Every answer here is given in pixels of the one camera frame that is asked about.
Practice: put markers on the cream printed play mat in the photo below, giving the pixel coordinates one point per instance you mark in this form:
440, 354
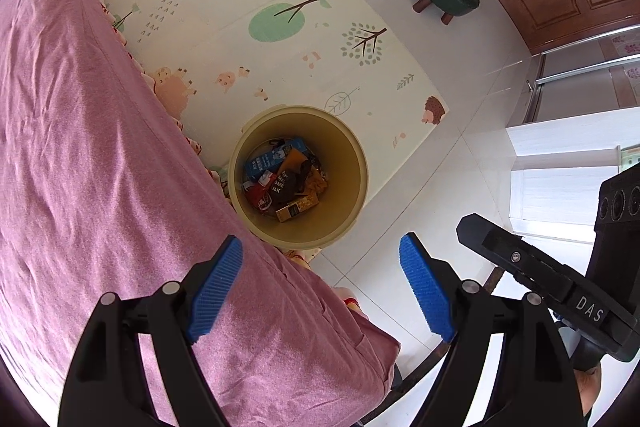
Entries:
240, 7

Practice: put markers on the pink bed cover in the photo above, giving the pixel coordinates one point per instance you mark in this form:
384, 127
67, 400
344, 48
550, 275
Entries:
100, 157

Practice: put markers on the yellow trash bin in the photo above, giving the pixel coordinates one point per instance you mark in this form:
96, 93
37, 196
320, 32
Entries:
345, 167

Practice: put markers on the glass sliding door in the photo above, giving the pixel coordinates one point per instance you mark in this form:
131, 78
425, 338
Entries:
585, 77

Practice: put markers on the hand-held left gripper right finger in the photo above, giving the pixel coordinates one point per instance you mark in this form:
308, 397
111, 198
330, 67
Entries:
427, 292

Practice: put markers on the yellow snack packet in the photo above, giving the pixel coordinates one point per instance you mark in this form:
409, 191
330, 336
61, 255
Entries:
316, 181

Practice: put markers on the red snack wrapper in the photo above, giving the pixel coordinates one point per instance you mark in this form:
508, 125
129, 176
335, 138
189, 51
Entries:
258, 194

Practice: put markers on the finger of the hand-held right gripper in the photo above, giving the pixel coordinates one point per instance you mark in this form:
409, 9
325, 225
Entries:
505, 252

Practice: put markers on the yellow small box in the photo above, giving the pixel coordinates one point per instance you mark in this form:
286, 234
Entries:
297, 207

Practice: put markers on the blue carton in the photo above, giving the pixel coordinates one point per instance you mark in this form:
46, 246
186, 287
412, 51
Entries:
272, 159

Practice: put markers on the dark brown milk carton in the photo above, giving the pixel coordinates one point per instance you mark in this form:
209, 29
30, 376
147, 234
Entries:
286, 184

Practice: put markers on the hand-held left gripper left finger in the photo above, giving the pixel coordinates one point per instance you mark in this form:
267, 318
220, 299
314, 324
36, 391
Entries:
215, 287

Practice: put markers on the person's right forearm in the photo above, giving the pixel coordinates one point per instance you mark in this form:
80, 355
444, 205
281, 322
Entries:
587, 397

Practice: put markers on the white low cabinet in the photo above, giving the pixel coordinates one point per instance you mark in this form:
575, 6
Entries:
555, 187

